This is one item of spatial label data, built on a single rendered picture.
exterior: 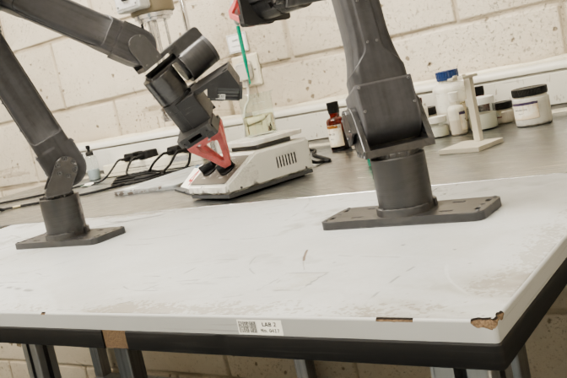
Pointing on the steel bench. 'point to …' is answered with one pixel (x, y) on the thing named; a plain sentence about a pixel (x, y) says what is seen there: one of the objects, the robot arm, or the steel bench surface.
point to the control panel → (219, 174)
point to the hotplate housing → (261, 168)
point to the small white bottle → (456, 115)
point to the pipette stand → (471, 122)
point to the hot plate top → (262, 138)
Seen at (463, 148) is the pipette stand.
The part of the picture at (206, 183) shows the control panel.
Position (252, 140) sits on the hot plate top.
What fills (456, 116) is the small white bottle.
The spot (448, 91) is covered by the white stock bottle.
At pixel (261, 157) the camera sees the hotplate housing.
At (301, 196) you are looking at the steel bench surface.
